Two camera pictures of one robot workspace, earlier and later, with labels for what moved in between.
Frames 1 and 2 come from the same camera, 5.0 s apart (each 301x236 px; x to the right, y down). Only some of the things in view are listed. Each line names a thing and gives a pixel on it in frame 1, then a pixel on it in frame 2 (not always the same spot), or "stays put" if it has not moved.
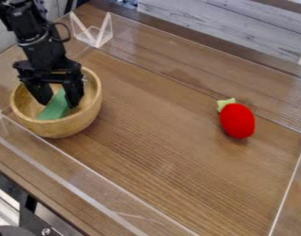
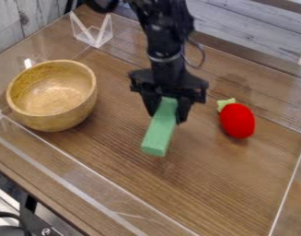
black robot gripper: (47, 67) -> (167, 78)
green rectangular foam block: (57, 108) -> (162, 128)
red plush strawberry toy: (238, 118) stays put
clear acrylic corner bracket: (93, 35) stays put
